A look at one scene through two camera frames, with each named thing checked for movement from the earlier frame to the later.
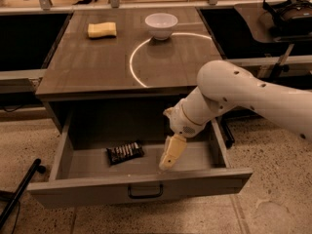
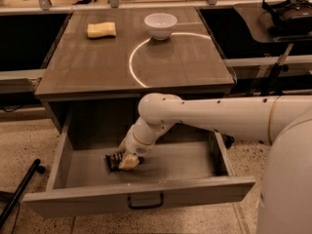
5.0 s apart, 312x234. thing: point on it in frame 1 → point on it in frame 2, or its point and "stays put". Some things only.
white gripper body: x=180 y=122 → x=136 y=145
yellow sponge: x=101 y=29 stays put
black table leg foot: x=228 y=137 stays put
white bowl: x=162 y=24 stays put
